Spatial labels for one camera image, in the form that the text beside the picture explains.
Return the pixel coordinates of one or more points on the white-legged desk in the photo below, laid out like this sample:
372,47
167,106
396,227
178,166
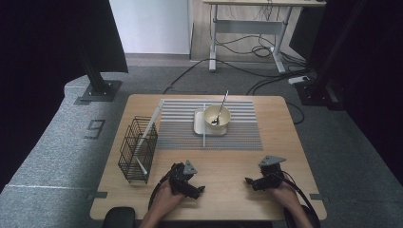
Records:
247,27

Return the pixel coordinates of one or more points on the short white stick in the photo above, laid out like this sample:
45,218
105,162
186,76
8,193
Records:
142,167

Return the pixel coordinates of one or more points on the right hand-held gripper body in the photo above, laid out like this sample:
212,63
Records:
274,177

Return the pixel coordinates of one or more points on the metal spoon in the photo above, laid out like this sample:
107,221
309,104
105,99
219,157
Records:
223,103

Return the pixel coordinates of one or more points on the grey striped placemat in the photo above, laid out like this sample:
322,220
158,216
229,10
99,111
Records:
177,133

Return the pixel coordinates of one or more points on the cream square plate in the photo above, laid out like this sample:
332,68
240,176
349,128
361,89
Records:
199,126

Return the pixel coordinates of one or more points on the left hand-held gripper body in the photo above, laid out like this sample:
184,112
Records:
180,180

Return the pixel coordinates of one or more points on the white power strip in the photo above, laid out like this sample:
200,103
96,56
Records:
298,79

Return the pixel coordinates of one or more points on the black curtain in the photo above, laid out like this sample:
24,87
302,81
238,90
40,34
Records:
380,79
38,63

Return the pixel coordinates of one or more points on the person's right hand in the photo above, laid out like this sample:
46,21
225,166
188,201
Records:
288,198

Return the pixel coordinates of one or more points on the cream bowl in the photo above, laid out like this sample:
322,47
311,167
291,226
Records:
223,122

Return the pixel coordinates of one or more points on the black stand with base plate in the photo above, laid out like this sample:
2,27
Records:
96,84
320,85

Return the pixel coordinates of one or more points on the person's left hand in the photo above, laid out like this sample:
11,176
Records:
166,201

